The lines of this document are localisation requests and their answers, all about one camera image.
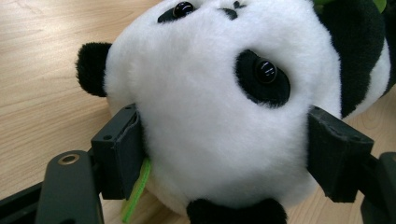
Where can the panda plush toy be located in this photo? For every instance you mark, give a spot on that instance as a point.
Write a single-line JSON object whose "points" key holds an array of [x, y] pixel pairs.
{"points": [[211, 109]]}

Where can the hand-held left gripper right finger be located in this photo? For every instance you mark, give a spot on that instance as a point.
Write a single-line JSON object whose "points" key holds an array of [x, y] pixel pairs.
{"points": [[336, 155]]}

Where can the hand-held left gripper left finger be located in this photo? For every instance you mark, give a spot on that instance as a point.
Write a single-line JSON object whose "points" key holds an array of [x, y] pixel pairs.
{"points": [[121, 155]]}

